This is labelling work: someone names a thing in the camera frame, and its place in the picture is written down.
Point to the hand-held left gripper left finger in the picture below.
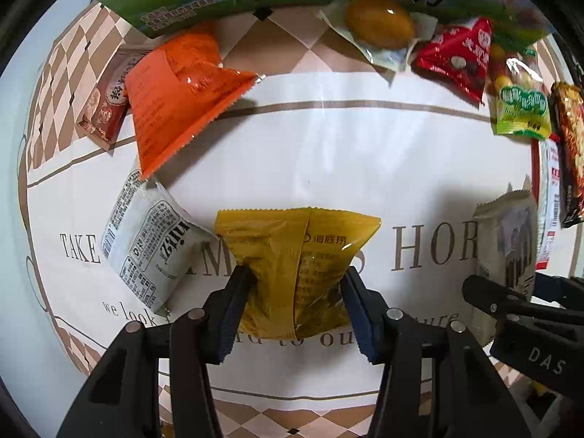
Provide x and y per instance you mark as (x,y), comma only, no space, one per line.
(232,312)

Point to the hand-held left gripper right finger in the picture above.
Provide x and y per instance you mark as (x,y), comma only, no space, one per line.
(360,321)

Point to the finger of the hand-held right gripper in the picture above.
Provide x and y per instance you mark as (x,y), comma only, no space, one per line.
(502,301)
(561,289)

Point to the beige snack packet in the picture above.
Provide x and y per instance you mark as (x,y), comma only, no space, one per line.
(502,237)

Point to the yellow snack packet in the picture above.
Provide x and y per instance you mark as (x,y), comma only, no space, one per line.
(283,260)

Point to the white snack packet red edge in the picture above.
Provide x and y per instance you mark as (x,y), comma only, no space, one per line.
(550,191)

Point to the white snack packet black print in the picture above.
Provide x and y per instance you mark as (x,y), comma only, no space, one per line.
(146,246)

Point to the dark noodle snack packet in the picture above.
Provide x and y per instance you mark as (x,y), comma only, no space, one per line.
(570,146)

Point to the green candy packet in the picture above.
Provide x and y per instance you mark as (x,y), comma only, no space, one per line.
(520,105)

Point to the orange snack packet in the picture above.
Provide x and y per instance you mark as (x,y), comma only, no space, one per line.
(173,96)

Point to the red chocolate snack packet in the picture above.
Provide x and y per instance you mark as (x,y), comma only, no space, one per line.
(456,64)

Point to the brown-red snack packet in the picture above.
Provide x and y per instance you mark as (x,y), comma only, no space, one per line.
(102,105)

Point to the clear packet with yellow bun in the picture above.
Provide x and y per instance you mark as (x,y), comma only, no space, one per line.
(378,20)

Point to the cardboard box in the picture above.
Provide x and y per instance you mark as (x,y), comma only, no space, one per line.
(205,0)

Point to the checkered printed tablecloth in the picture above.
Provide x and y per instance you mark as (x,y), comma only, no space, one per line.
(342,155)

